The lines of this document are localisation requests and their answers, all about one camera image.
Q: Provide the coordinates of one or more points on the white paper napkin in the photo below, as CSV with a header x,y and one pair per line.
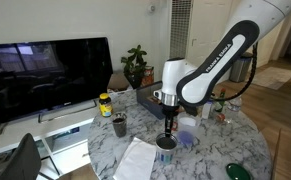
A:
x,y
135,161

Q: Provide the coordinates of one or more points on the white door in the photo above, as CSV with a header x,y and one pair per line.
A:
x,y
201,33

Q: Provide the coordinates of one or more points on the blue cardboard box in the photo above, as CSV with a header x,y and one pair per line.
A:
x,y
148,103

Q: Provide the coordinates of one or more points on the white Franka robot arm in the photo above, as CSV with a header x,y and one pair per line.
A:
x,y
211,73

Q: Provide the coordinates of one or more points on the green Tabasco sauce bottle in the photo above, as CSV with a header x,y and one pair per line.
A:
x,y
220,105

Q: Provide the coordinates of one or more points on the small glass spice bottle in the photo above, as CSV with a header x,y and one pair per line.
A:
x,y
220,117

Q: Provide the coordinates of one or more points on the green potted plant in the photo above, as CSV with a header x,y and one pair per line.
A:
x,y
135,66

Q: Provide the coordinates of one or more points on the orange printed carton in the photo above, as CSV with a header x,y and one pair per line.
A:
x,y
148,76

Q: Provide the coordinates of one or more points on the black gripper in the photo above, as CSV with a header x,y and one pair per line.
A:
x,y
171,111

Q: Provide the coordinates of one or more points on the white wall thermostat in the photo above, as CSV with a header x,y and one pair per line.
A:
x,y
151,8

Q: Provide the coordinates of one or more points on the stainless steel trash can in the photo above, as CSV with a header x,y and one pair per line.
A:
x,y
243,68

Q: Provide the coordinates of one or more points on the black flat screen TV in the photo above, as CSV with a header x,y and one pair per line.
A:
x,y
45,73

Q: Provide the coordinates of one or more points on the black chair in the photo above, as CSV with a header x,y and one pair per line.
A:
x,y
21,160

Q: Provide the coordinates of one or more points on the white wall heater grille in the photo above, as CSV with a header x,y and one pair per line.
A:
x,y
180,26

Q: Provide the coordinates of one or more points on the open brown cardboard box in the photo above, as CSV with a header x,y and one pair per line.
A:
x,y
118,81

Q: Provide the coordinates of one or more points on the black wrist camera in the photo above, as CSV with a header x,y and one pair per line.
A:
x,y
190,110

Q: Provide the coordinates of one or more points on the clear plastic water bottle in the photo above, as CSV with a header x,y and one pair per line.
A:
x,y
234,108

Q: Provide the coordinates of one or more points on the dark glass cup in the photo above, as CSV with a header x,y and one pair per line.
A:
x,y
119,126

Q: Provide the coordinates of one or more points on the green round lid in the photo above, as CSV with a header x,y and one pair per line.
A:
x,y
237,172

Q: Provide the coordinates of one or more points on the white bottle blue cap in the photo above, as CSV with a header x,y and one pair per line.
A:
x,y
207,111

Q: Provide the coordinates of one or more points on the white TV stand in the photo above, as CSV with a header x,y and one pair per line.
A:
x,y
25,128

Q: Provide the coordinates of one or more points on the beige floor rug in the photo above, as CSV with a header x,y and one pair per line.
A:
x,y
275,77

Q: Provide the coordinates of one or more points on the yellow lid vitamin bottle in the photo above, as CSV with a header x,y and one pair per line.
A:
x,y
105,106

